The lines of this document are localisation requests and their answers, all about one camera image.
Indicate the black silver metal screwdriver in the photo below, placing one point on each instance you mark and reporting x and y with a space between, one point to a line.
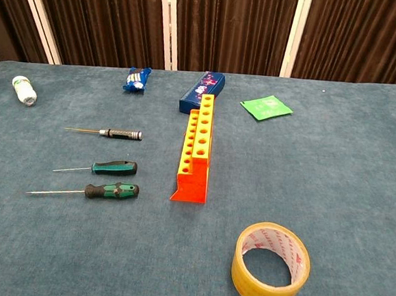
123 134

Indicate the orange screwdriver bit holder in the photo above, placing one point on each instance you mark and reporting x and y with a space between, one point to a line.
191 188

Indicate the slim green black screwdriver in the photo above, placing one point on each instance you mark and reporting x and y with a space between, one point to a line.
114 167

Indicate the bulky green black screwdriver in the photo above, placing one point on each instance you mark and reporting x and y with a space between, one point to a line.
112 191

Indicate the blue printed pencil box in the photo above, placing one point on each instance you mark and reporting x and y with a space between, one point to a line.
191 99

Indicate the green sachet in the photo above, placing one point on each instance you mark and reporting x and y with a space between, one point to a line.
266 107

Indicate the blue cookie packet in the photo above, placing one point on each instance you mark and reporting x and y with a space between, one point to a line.
136 79

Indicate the brown curtain panel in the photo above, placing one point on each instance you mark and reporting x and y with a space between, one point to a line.
5 19
235 27
364 37
101 20

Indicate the clear yellowish tape roll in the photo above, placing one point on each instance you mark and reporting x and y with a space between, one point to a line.
259 290

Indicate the white bottle green label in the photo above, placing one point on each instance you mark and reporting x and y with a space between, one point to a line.
24 90

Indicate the white partition post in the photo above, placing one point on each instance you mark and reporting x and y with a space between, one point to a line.
168 25
40 19
296 35

